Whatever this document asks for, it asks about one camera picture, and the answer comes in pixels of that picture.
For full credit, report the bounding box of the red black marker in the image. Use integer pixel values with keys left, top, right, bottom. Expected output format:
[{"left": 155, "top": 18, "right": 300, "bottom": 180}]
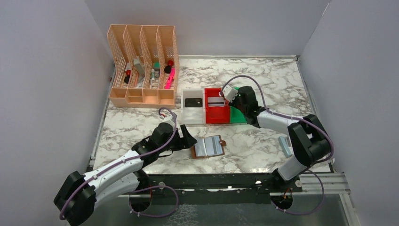
[{"left": 124, "top": 70, "right": 131, "bottom": 84}]

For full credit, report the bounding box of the green cap glue stick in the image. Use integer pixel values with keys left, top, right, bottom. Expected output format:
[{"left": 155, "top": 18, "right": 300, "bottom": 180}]
[{"left": 150, "top": 62, "right": 160, "bottom": 81}]

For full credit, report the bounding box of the black credit card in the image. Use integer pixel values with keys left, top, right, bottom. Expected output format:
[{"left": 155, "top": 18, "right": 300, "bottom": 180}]
[{"left": 184, "top": 97, "right": 203, "bottom": 107}]

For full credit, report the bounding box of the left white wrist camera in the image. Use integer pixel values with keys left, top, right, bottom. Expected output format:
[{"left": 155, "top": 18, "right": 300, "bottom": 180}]
[{"left": 161, "top": 113, "right": 177, "bottom": 128}]

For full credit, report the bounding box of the white striped credit card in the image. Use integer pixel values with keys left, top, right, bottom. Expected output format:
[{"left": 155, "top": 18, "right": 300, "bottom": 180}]
[{"left": 207, "top": 97, "right": 225, "bottom": 107}]

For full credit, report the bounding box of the brown leather card holder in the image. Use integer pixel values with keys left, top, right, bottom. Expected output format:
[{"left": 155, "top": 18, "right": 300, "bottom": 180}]
[{"left": 190, "top": 135, "right": 226, "bottom": 159}]

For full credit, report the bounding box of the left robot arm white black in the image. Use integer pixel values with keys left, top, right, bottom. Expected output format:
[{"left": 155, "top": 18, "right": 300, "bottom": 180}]
[{"left": 54, "top": 122, "right": 197, "bottom": 226}]

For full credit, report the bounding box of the white plastic bin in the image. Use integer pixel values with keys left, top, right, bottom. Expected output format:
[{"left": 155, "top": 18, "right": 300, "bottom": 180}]
[{"left": 181, "top": 89, "right": 206, "bottom": 125}]

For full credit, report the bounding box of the pink highlighter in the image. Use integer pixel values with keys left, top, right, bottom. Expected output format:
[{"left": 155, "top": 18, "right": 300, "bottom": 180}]
[{"left": 165, "top": 68, "right": 176, "bottom": 89}]

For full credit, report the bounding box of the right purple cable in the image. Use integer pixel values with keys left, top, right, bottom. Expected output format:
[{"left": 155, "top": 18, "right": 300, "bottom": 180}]
[{"left": 219, "top": 75, "right": 335, "bottom": 163}]

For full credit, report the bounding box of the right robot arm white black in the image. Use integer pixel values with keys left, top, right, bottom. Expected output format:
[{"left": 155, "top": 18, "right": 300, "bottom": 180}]
[{"left": 222, "top": 85, "right": 332, "bottom": 184}]

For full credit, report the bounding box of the light blue small object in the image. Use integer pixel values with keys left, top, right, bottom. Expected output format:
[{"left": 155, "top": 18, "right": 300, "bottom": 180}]
[{"left": 278, "top": 136, "right": 293, "bottom": 158}]

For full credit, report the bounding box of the grey stapler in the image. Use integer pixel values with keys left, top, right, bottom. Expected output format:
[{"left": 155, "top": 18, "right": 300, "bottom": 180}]
[{"left": 133, "top": 56, "right": 145, "bottom": 76}]

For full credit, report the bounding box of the green plastic bin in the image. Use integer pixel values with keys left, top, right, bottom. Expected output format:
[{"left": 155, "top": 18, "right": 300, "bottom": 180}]
[{"left": 229, "top": 104, "right": 247, "bottom": 124}]

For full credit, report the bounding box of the black mounting rail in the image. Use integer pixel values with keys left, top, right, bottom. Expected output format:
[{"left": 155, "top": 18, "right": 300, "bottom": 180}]
[{"left": 125, "top": 173, "right": 302, "bottom": 207}]

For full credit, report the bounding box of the peach plastic desk organizer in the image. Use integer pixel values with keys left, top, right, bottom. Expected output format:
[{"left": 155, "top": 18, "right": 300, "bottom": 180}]
[{"left": 107, "top": 24, "right": 180, "bottom": 108}]

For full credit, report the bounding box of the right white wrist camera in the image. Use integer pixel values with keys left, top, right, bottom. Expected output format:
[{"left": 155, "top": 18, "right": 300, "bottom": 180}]
[{"left": 220, "top": 85, "right": 238, "bottom": 103}]

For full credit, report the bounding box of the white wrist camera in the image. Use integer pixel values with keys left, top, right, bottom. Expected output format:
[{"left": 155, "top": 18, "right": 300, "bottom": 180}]
[
  {"left": 161, "top": 113, "right": 177, "bottom": 128},
  {"left": 220, "top": 85, "right": 238, "bottom": 103}
]

